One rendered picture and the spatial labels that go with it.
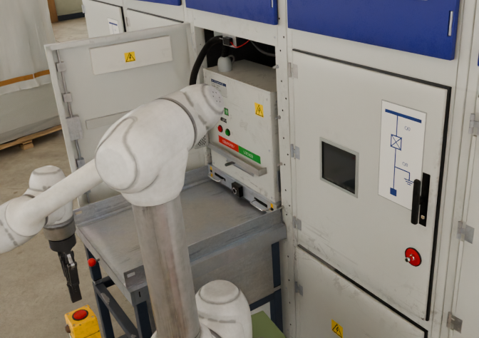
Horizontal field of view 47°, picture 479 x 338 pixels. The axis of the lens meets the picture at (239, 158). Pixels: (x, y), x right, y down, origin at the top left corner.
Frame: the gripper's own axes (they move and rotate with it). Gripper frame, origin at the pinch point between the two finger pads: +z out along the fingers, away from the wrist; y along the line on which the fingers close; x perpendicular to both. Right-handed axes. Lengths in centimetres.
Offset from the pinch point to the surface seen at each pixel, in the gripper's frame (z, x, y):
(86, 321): 9.6, -0.7, -3.8
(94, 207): 10, -29, 65
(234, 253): 17, -62, 7
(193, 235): 15, -54, 25
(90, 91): -36, -41, 79
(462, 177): -36, -87, -69
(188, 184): 15, -74, 65
